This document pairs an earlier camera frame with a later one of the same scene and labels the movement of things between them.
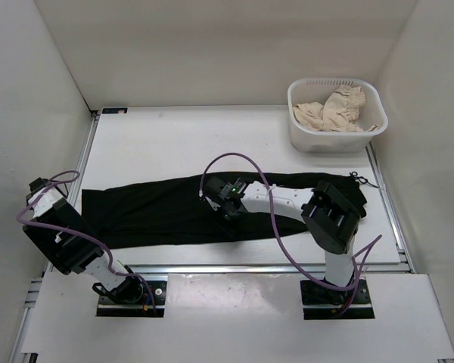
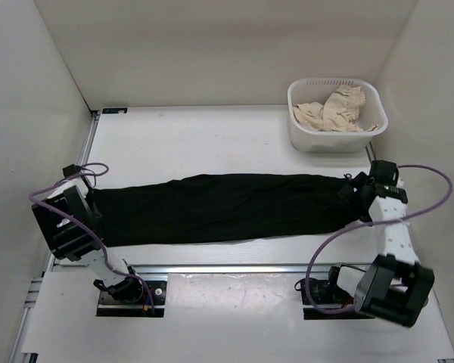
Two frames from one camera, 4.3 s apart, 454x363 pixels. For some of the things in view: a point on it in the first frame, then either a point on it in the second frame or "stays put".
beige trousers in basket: [339, 111] stays put
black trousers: [179, 212] stays put
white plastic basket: [334, 114] stays put
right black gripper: [219, 207] -> [357, 183]
